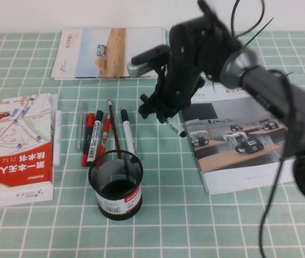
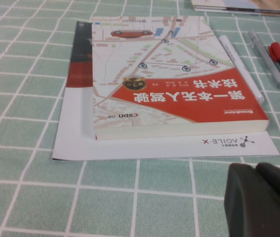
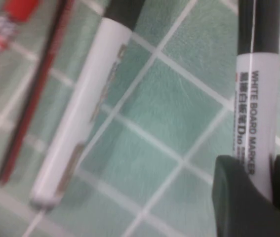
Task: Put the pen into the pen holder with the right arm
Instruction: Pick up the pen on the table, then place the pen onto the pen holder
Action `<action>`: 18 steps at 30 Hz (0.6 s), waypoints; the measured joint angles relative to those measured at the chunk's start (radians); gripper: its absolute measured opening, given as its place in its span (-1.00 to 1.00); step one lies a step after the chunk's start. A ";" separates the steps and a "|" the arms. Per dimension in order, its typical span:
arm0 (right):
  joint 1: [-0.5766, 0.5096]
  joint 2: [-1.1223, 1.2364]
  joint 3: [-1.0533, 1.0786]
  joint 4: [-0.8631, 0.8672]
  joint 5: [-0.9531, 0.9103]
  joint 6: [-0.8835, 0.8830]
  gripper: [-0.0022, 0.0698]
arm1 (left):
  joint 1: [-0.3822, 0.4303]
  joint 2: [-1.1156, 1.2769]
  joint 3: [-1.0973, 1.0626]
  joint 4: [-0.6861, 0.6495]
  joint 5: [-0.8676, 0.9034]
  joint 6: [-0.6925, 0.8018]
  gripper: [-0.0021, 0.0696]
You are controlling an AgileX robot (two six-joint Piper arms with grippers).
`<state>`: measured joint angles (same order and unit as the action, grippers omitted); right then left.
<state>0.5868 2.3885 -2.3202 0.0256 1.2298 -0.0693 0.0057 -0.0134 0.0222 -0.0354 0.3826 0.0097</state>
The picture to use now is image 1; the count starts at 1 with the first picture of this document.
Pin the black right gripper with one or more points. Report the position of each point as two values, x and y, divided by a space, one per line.
184 67

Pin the black cap white marker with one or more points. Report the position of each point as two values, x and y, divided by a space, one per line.
177 129
127 131

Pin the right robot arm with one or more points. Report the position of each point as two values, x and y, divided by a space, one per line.
289 102

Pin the red pen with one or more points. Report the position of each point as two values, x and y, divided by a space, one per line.
105 134

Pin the grey pen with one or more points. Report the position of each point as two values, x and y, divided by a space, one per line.
79 126

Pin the black mesh pen holder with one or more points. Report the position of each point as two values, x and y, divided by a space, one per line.
120 205

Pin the white pen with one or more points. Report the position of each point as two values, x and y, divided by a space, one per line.
57 139

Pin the brown pencil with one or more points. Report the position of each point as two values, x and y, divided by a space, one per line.
113 121

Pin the black cap marker red print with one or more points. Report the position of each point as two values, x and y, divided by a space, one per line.
95 134

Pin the red and black marker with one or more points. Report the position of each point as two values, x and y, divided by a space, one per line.
89 121

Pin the desert car picture brochure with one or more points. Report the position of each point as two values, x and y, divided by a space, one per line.
101 53

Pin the robot classroom picture brochure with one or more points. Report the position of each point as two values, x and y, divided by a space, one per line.
235 161

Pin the green checkered tablecloth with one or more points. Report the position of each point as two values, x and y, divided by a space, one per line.
168 233

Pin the red map cover book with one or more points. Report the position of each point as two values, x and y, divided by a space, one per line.
12 150

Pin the red white map book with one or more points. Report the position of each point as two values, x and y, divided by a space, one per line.
20 196

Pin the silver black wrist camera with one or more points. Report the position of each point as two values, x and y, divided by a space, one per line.
141 70

